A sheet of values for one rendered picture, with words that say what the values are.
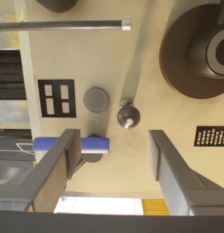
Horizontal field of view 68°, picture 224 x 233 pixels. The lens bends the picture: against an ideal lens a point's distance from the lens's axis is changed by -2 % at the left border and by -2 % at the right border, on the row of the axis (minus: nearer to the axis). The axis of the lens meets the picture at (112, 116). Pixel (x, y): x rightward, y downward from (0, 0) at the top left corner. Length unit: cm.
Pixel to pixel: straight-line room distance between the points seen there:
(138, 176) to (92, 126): 15
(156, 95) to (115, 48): 11
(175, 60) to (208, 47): 6
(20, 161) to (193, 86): 118
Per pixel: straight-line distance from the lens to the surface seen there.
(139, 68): 30
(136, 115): 22
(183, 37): 30
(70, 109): 32
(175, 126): 34
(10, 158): 134
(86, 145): 27
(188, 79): 31
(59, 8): 30
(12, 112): 118
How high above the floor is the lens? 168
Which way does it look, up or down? 2 degrees up
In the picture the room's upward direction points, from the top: 90 degrees counter-clockwise
